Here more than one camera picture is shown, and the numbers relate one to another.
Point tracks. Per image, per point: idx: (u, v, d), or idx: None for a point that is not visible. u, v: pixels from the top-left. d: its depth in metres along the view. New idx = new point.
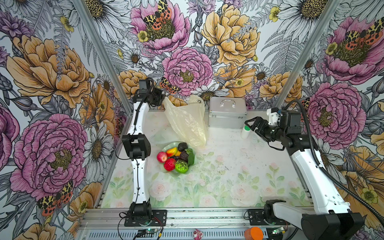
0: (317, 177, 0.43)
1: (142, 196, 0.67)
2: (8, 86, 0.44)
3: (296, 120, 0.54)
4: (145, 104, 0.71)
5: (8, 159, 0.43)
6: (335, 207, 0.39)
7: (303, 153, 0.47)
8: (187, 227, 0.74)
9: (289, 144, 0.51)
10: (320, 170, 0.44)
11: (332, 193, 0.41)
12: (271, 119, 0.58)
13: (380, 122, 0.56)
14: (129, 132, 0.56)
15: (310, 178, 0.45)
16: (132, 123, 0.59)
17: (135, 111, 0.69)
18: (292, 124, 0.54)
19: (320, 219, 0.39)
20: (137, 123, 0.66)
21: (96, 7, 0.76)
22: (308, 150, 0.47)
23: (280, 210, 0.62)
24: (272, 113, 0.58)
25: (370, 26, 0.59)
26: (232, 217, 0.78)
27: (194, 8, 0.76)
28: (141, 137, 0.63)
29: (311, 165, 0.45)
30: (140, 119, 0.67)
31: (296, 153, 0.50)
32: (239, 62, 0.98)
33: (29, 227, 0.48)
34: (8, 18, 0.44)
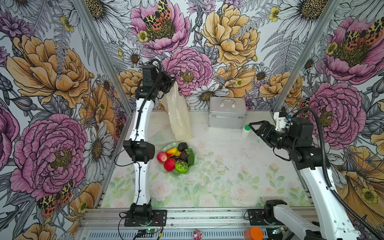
0: (327, 200, 0.40)
1: (142, 198, 0.66)
2: (8, 86, 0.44)
3: (309, 132, 0.48)
4: (149, 102, 0.62)
5: (8, 159, 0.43)
6: (343, 235, 0.37)
7: (313, 172, 0.43)
8: (187, 227, 0.74)
9: (299, 159, 0.46)
10: (330, 192, 0.41)
11: (342, 218, 0.38)
12: (279, 125, 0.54)
13: (380, 123, 0.56)
14: (131, 137, 0.59)
15: (318, 199, 0.43)
16: (134, 126, 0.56)
17: (137, 111, 0.61)
18: (303, 136, 0.49)
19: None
20: (140, 126, 0.59)
21: (96, 7, 0.76)
22: (319, 169, 0.43)
23: (281, 215, 0.61)
24: (279, 118, 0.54)
25: (370, 26, 0.59)
26: (232, 217, 0.78)
27: (194, 8, 0.76)
28: (143, 144, 0.57)
29: (321, 186, 0.42)
30: (143, 121, 0.60)
31: (306, 170, 0.46)
32: (239, 62, 0.98)
33: (29, 227, 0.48)
34: (8, 18, 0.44)
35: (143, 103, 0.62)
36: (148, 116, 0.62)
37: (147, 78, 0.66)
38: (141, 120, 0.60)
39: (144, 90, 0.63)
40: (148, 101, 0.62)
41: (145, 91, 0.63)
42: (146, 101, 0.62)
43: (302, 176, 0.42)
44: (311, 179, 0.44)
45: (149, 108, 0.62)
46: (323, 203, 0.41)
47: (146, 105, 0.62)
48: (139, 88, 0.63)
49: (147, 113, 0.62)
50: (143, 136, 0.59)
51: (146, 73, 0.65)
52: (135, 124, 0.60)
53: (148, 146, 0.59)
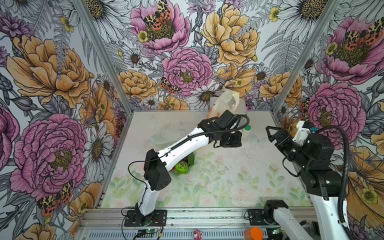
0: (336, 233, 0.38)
1: (142, 210, 0.63)
2: (8, 86, 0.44)
3: (328, 154, 0.43)
4: (205, 138, 0.53)
5: (8, 159, 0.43)
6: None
7: (327, 203, 0.39)
8: (187, 227, 0.75)
9: (312, 183, 0.42)
10: (341, 227, 0.38)
11: None
12: (299, 135, 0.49)
13: (380, 122, 0.56)
14: (160, 153, 0.50)
15: (327, 230, 0.40)
16: (171, 145, 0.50)
17: (186, 137, 0.53)
18: (320, 157, 0.43)
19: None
20: (175, 150, 0.50)
21: (96, 7, 0.76)
22: (334, 201, 0.39)
23: (281, 218, 0.61)
24: (302, 129, 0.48)
25: (370, 26, 0.59)
26: (232, 217, 0.78)
27: (194, 8, 0.76)
28: (161, 169, 0.46)
29: (332, 218, 0.38)
30: (183, 148, 0.51)
31: (318, 199, 0.42)
32: (239, 62, 0.98)
33: (29, 227, 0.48)
34: (8, 18, 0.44)
35: (196, 134, 0.53)
36: (192, 148, 0.53)
37: (221, 120, 0.60)
38: (181, 145, 0.51)
39: (210, 126, 0.55)
40: (204, 135, 0.53)
41: (210, 127, 0.55)
42: (202, 135, 0.53)
43: (314, 204, 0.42)
44: (323, 208, 0.41)
45: (199, 143, 0.53)
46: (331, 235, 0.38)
47: (199, 138, 0.53)
48: (208, 120, 0.57)
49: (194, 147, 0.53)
50: (169, 161, 0.48)
51: (225, 115, 0.59)
52: (173, 145, 0.51)
53: (164, 174, 0.47)
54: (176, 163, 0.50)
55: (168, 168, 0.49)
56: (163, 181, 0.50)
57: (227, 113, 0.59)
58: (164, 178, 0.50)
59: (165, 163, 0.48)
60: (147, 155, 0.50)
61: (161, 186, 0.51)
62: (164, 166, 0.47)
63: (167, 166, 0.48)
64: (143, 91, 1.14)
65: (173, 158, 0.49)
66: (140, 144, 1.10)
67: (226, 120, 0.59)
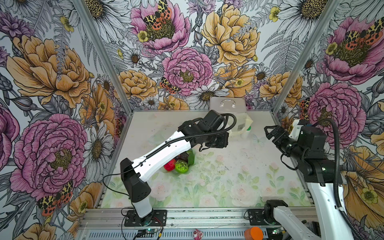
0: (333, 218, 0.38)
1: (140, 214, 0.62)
2: (8, 86, 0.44)
3: (320, 143, 0.45)
4: (185, 143, 0.47)
5: (8, 159, 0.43)
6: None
7: (323, 189, 0.40)
8: (187, 227, 0.74)
9: (308, 171, 0.43)
10: (338, 212, 0.38)
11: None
12: (294, 132, 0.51)
13: (380, 122, 0.56)
14: (134, 163, 0.45)
15: (324, 217, 0.40)
16: (146, 153, 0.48)
17: (164, 142, 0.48)
18: (314, 146, 0.45)
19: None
20: (151, 160, 0.45)
21: (96, 7, 0.76)
22: (329, 186, 0.40)
23: (281, 217, 0.61)
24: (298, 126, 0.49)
25: (370, 26, 0.59)
26: (232, 217, 0.78)
27: (194, 8, 0.76)
28: (134, 182, 0.41)
29: (329, 203, 0.39)
30: (159, 157, 0.45)
31: (314, 185, 0.43)
32: (239, 62, 0.98)
33: (29, 227, 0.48)
34: (8, 18, 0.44)
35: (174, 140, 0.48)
36: (171, 154, 0.47)
37: (205, 121, 0.54)
38: (157, 153, 0.46)
39: (191, 129, 0.50)
40: (185, 141, 0.47)
41: (191, 130, 0.49)
42: (182, 141, 0.48)
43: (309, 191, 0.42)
44: (319, 195, 0.42)
45: (178, 149, 0.47)
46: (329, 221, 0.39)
47: (178, 143, 0.47)
48: (190, 122, 0.51)
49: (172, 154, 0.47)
50: (143, 172, 0.43)
51: (210, 116, 0.54)
52: (149, 153, 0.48)
53: (138, 186, 0.42)
54: (153, 172, 0.46)
55: (143, 179, 0.44)
56: (143, 192, 0.46)
57: (211, 114, 0.54)
58: (142, 189, 0.45)
59: (139, 174, 0.43)
60: (121, 165, 0.45)
61: (142, 196, 0.48)
62: (138, 177, 0.43)
63: (142, 177, 0.43)
64: (143, 91, 1.14)
65: (148, 169, 0.44)
66: (140, 144, 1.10)
67: (209, 121, 0.54)
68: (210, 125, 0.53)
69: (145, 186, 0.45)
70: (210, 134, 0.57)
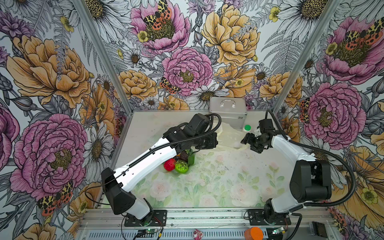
0: (289, 146, 0.56)
1: (143, 214, 0.63)
2: (8, 86, 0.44)
3: (269, 123, 0.74)
4: (170, 150, 0.46)
5: (8, 159, 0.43)
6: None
7: (276, 137, 0.63)
8: (187, 227, 0.74)
9: (267, 137, 0.67)
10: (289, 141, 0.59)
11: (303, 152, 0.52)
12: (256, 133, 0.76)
13: (380, 123, 0.56)
14: (118, 173, 0.43)
15: (285, 151, 0.58)
16: (129, 162, 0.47)
17: (148, 150, 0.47)
18: (267, 125, 0.73)
19: (296, 172, 0.48)
20: (134, 168, 0.43)
21: (96, 8, 0.76)
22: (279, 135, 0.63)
23: (277, 202, 0.64)
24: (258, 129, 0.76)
25: (370, 26, 0.59)
26: (232, 217, 0.78)
27: (194, 8, 0.76)
28: (116, 193, 0.39)
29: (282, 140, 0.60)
30: (142, 164, 0.44)
31: (273, 140, 0.65)
32: (239, 62, 0.98)
33: (28, 227, 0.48)
34: (8, 18, 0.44)
35: (160, 146, 0.47)
36: (156, 162, 0.46)
37: (191, 126, 0.53)
38: (141, 161, 0.44)
39: (177, 135, 0.49)
40: (169, 147, 0.47)
41: (176, 137, 0.49)
42: (168, 147, 0.47)
43: (274, 147, 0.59)
44: (277, 141, 0.62)
45: (163, 155, 0.46)
46: (288, 149, 0.56)
47: (163, 150, 0.46)
48: (175, 129, 0.51)
49: (158, 159, 0.46)
50: (126, 182, 0.41)
51: (194, 121, 0.53)
52: (132, 162, 0.45)
53: (120, 197, 0.40)
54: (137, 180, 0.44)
55: (126, 189, 0.42)
56: (126, 204, 0.44)
57: (196, 119, 0.53)
58: (125, 201, 0.43)
59: (121, 184, 0.41)
60: (102, 175, 0.42)
61: (125, 208, 0.46)
62: (120, 187, 0.40)
63: (125, 187, 0.41)
64: (143, 91, 1.14)
65: (131, 178, 0.42)
66: (140, 144, 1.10)
67: (196, 126, 0.52)
68: (196, 129, 0.52)
69: (129, 197, 0.43)
70: (195, 138, 0.55)
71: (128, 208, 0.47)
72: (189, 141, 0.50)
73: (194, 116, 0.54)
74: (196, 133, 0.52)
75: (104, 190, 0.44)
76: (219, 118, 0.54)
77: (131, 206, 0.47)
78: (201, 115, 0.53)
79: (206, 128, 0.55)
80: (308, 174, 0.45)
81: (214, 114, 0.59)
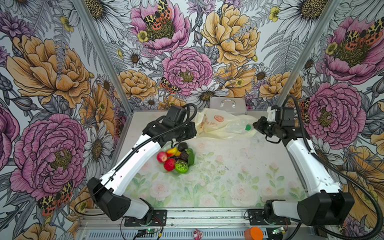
0: (309, 161, 0.46)
1: (142, 213, 0.62)
2: (8, 86, 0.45)
3: (290, 114, 0.58)
4: (154, 144, 0.46)
5: (8, 159, 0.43)
6: (326, 187, 0.41)
7: (296, 142, 0.51)
8: (187, 227, 0.74)
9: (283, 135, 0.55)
10: (311, 155, 0.47)
11: (324, 176, 0.43)
12: (270, 116, 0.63)
13: (380, 122, 0.56)
14: (105, 180, 0.41)
15: (303, 164, 0.48)
16: (115, 166, 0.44)
17: (132, 149, 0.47)
18: (286, 118, 0.58)
19: (311, 200, 0.42)
20: (121, 170, 0.43)
21: (96, 7, 0.76)
22: (300, 140, 0.51)
23: (279, 207, 0.62)
24: (271, 111, 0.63)
25: (370, 26, 0.59)
26: (232, 217, 0.77)
27: (194, 8, 0.76)
28: (108, 200, 0.38)
29: (303, 151, 0.49)
30: (130, 165, 0.43)
31: (290, 143, 0.53)
32: (239, 62, 0.98)
33: (29, 227, 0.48)
34: (8, 18, 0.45)
35: (143, 142, 0.47)
36: (142, 159, 0.46)
37: (169, 117, 0.54)
38: (127, 162, 0.44)
39: (157, 128, 0.49)
40: (153, 142, 0.47)
41: (157, 130, 0.49)
42: (151, 142, 0.47)
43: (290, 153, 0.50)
44: (296, 149, 0.51)
45: (148, 151, 0.46)
46: (307, 165, 0.47)
47: (147, 147, 0.46)
48: (153, 123, 0.51)
49: (144, 156, 0.46)
50: (116, 185, 0.40)
51: (171, 112, 0.54)
52: (117, 165, 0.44)
53: (113, 203, 0.39)
54: (127, 183, 0.44)
55: (117, 194, 0.41)
56: (122, 207, 0.44)
57: (172, 110, 0.54)
58: (120, 205, 0.43)
59: (111, 189, 0.40)
60: (87, 187, 0.41)
61: (121, 212, 0.45)
62: (111, 193, 0.40)
63: (116, 191, 0.40)
64: (143, 91, 1.14)
65: (120, 180, 0.41)
66: None
67: (173, 117, 0.53)
68: (174, 120, 0.53)
69: (123, 200, 0.43)
70: (176, 128, 0.57)
71: (124, 211, 0.46)
72: (170, 132, 0.51)
73: (171, 108, 0.54)
74: (175, 124, 0.53)
75: (95, 201, 0.43)
76: (196, 108, 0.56)
77: (127, 208, 0.46)
78: (176, 106, 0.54)
79: (184, 118, 0.56)
80: (325, 208, 0.39)
81: (190, 105, 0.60)
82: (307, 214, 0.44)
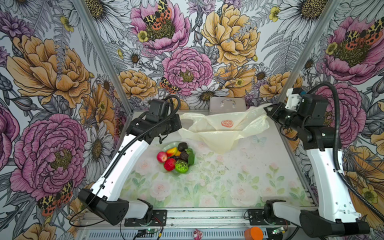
0: (332, 181, 0.39)
1: (142, 212, 0.63)
2: (8, 86, 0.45)
3: (321, 110, 0.44)
4: (140, 143, 0.44)
5: (8, 159, 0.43)
6: (343, 216, 0.36)
7: (323, 153, 0.40)
8: (187, 227, 0.74)
9: (308, 138, 0.42)
10: (336, 174, 0.39)
11: (343, 201, 0.37)
12: (290, 102, 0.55)
13: (380, 122, 0.56)
14: (97, 189, 0.40)
15: (322, 180, 0.41)
16: (103, 173, 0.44)
17: (118, 153, 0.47)
18: (315, 114, 0.44)
19: (323, 223, 0.38)
20: (111, 176, 0.41)
21: (96, 7, 0.76)
22: (329, 151, 0.40)
23: (279, 209, 0.62)
24: (292, 95, 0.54)
25: (370, 26, 0.59)
26: (232, 217, 0.78)
27: (194, 8, 0.76)
28: (103, 207, 0.37)
29: (328, 168, 0.39)
30: (119, 170, 0.42)
31: (314, 152, 0.42)
32: (239, 62, 0.98)
33: (29, 227, 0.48)
34: (8, 18, 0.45)
35: (129, 144, 0.44)
36: (131, 160, 0.44)
37: (152, 112, 0.51)
38: (115, 167, 0.42)
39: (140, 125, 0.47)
40: (138, 141, 0.44)
41: (141, 127, 0.46)
42: (137, 141, 0.44)
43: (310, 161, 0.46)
44: (320, 162, 0.41)
45: (136, 151, 0.44)
46: (327, 185, 0.40)
47: (133, 147, 0.44)
48: (136, 120, 0.48)
49: (132, 157, 0.44)
50: (109, 192, 0.39)
51: (153, 107, 0.51)
52: (106, 172, 0.42)
53: (109, 209, 0.38)
54: (120, 187, 0.43)
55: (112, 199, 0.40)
56: (120, 210, 0.43)
57: (154, 104, 0.51)
58: (117, 208, 0.41)
59: (105, 196, 0.39)
60: (79, 199, 0.39)
61: (122, 214, 0.44)
62: (105, 200, 0.38)
63: (110, 197, 0.39)
64: (143, 91, 1.14)
65: (112, 186, 0.40)
66: None
67: (157, 111, 0.51)
68: (158, 114, 0.51)
69: (119, 204, 0.42)
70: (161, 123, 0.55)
71: (124, 213, 0.45)
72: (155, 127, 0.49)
73: (152, 102, 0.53)
74: (160, 118, 0.51)
75: (91, 211, 0.41)
76: (178, 100, 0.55)
77: (126, 210, 0.46)
78: (157, 100, 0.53)
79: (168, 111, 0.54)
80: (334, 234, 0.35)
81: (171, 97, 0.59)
82: (312, 226, 0.42)
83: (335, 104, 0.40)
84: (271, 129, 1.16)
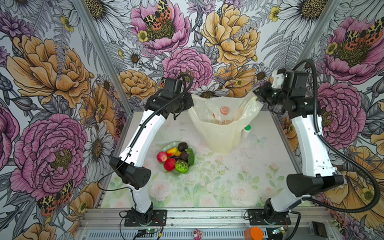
0: (313, 143, 0.44)
1: (141, 208, 0.62)
2: (8, 86, 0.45)
3: (302, 82, 0.48)
4: (158, 117, 0.48)
5: (8, 159, 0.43)
6: (322, 171, 0.42)
7: (304, 119, 0.45)
8: (187, 227, 0.74)
9: (293, 108, 0.46)
10: (317, 136, 0.44)
11: (323, 158, 0.42)
12: (276, 82, 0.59)
13: (380, 122, 0.56)
14: (123, 156, 0.46)
15: (305, 143, 0.46)
16: (129, 143, 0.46)
17: (139, 125, 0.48)
18: (298, 86, 0.49)
19: (304, 179, 0.44)
20: (136, 145, 0.46)
21: (96, 7, 0.76)
22: (310, 117, 0.45)
23: (277, 202, 0.64)
24: (277, 76, 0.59)
25: (370, 26, 0.59)
26: (232, 217, 0.78)
27: (194, 8, 0.76)
28: (132, 171, 0.44)
29: (310, 131, 0.44)
30: (142, 139, 0.47)
31: (298, 119, 0.47)
32: (239, 62, 0.98)
33: (29, 227, 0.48)
34: (8, 18, 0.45)
35: (149, 117, 0.49)
36: (151, 133, 0.49)
37: (167, 90, 0.54)
38: (139, 138, 0.47)
39: (157, 102, 0.50)
40: (156, 115, 0.48)
41: (157, 103, 0.50)
42: (155, 115, 0.48)
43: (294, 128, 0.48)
44: (302, 128, 0.46)
45: (155, 124, 0.48)
46: (309, 146, 0.45)
47: (153, 121, 0.48)
48: (153, 97, 0.51)
49: (152, 130, 0.49)
50: (135, 159, 0.45)
51: (168, 84, 0.54)
52: (131, 142, 0.47)
53: (138, 172, 0.45)
54: (144, 156, 0.49)
55: (138, 166, 0.46)
56: (145, 177, 0.50)
57: (168, 82, 0.54)
58: (143, 174, 0.49)
59: (132, 163, 0.45)
60: (110, 164, 0.45)
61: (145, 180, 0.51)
62: (133, 165, 0.45)
63: (137, 164, 0.45)
64: (143, 91, 1.14)
65: (138, 154, 0.46)
66: None
67: (171, 88, 0.54)
68: (173, 91, 0.54)
69: (145, 169, 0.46)
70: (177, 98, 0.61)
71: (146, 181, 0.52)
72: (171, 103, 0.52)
73: (167, 80, 0.54)
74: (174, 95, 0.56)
75: (120, 175, 0.51)
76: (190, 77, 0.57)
77: (148, 177, 0.53)
78: (171, 78, 0.53)
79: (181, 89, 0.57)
80: (315, 188, 0.41)
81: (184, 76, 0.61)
82: (296, 186, 0.48)
83: (314, 75, 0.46)
84: (271, 129, 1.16)
